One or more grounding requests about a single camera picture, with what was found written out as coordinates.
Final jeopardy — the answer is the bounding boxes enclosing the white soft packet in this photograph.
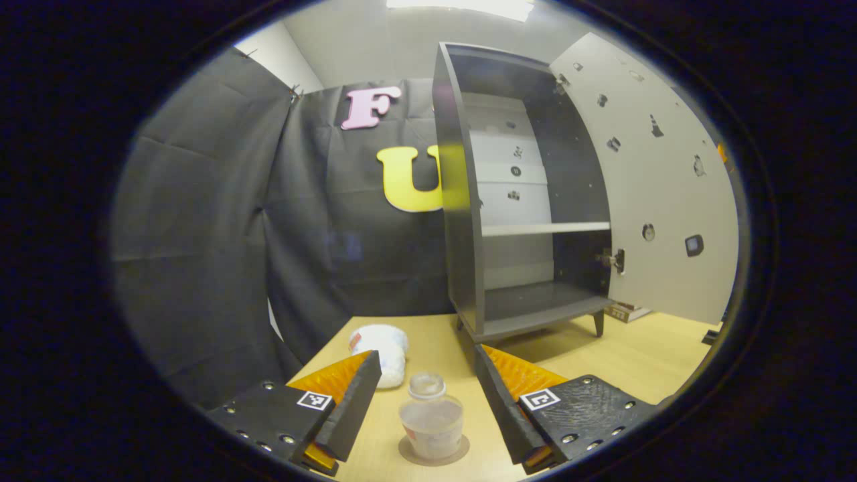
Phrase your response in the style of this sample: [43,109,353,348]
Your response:
[348,324,409,390]

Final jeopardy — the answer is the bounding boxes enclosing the black backdrop cloth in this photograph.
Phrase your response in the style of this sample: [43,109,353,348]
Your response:
[110,47,463,409]

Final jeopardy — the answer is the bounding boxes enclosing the clear plastic bottle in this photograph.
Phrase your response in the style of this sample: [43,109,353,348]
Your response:
[399,372,465,461]

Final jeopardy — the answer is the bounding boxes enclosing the brown round coaster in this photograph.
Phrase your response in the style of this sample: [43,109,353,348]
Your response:
[398,434,471,468]

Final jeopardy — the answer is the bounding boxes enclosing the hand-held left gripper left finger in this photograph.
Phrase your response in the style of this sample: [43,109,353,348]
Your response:
[201,349,382,477]

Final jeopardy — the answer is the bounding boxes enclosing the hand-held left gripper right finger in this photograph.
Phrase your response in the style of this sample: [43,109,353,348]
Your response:
[474,345,660,475]

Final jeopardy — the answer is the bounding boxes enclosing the grey cabinet shelf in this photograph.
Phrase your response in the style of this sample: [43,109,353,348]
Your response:
[481,221,611,238]

